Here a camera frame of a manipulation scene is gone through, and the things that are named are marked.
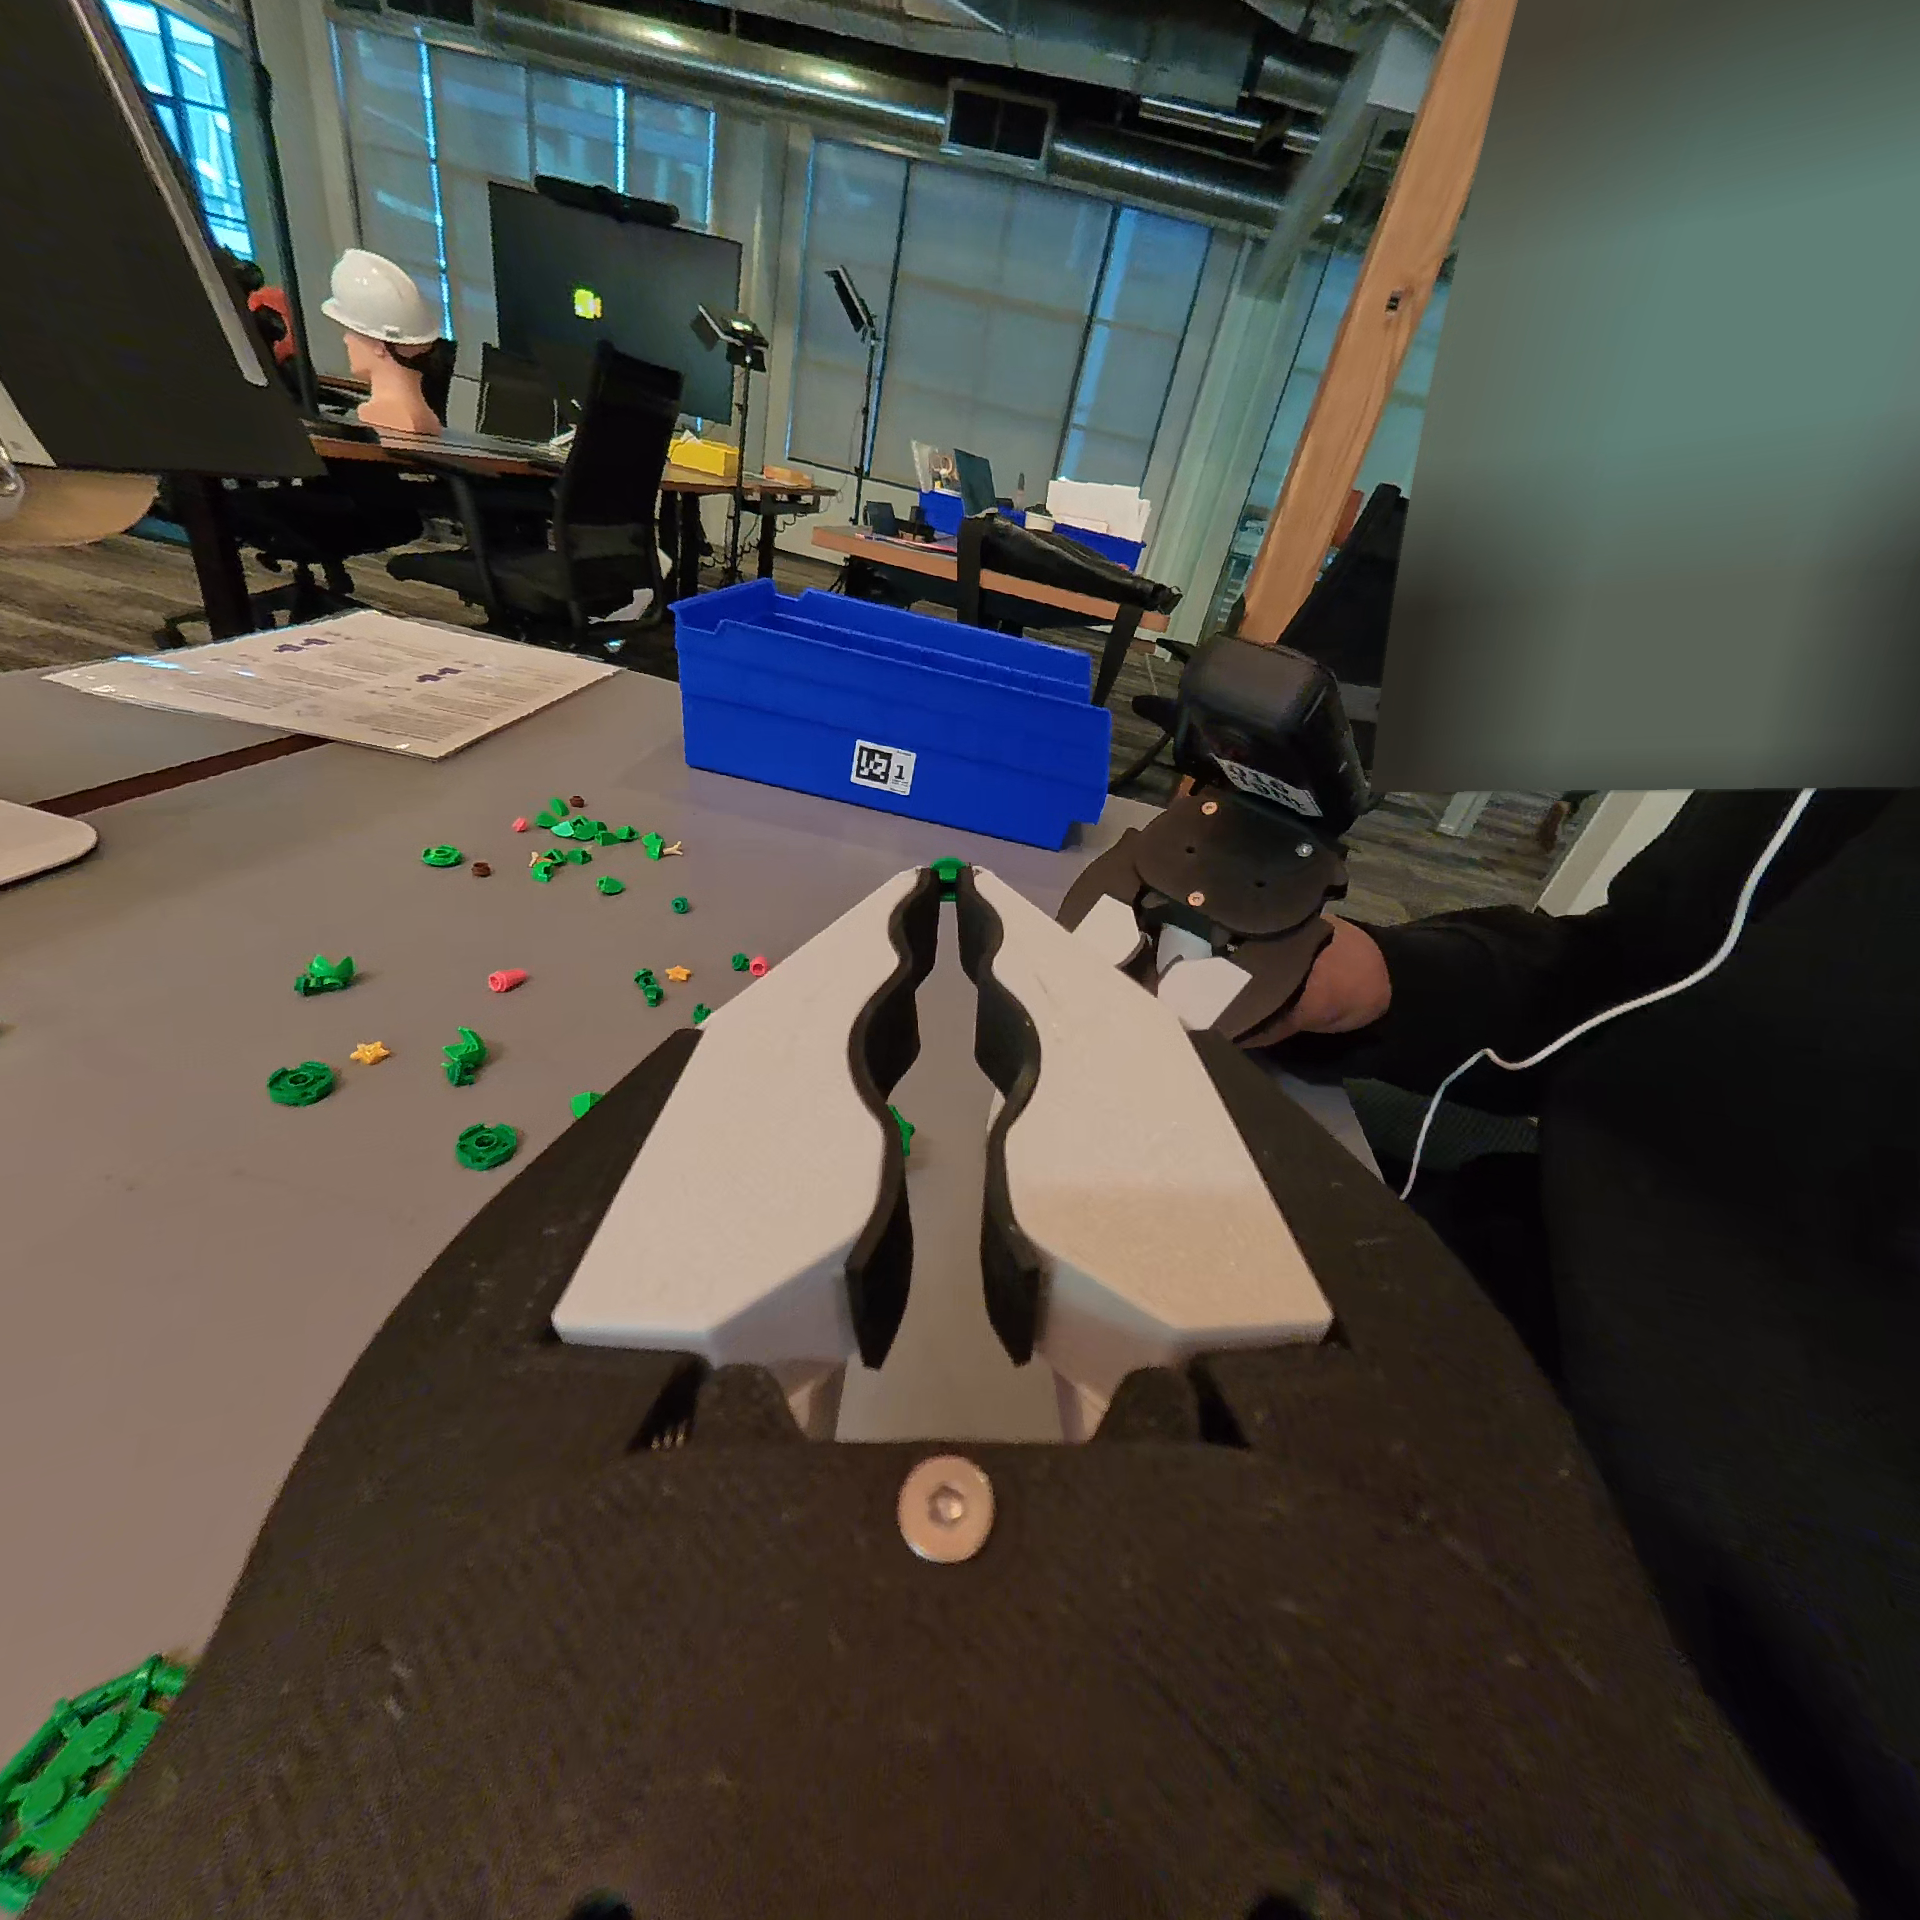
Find green web piece with string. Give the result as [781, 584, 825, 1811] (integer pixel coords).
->
[0, 1650, 192, 1896]

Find cluster of small green leaves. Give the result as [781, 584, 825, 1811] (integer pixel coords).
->
[512, 797, 688, 885]

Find mannequin head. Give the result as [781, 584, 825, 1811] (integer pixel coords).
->
[344, 338, 454, 441]

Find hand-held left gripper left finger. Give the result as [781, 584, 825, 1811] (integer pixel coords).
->
[548, 869, 946, 1417]

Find short light stand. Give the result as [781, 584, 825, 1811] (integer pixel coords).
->
[688, 304, 772, 484]

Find black bag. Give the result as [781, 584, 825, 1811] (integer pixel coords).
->
[960, 510, 1176, 618]

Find blue plastic bin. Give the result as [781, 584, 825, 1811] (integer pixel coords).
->
[672, 581, 1116, 854]

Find person's right forearm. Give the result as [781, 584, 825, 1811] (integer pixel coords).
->
[1358, 885, 1638, 1083]

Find black monitor screen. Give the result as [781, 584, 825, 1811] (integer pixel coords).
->
[486, 176, 746, 453]

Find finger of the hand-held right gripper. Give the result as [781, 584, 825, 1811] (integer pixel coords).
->
[1065, 900, 1159, 988]
[1159, 930, 1249, 1037]

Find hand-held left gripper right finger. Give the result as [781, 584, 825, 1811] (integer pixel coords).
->
[955, 869, 1337, 1417]

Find white hard hat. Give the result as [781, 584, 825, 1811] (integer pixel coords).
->
[323, 249, 451, 349]

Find black board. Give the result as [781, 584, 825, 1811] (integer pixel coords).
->
[0, 0, 329, 481]

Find laminated paper sheet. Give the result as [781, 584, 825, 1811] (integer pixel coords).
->
[43, 608, 627, 760]

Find white cord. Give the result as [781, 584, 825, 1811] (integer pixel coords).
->
[1402, 790, 1823, 1200]

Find wooden post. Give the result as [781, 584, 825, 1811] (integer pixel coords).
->
[1240, 0, 1520, 647]

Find tall light stand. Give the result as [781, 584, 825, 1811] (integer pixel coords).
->
[822, 265, 890, 519]

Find black office chair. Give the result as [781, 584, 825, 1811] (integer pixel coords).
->
[389, 338, 685, 633]

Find person's right hand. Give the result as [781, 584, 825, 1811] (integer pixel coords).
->
[1293, 915, 1395, 1042]

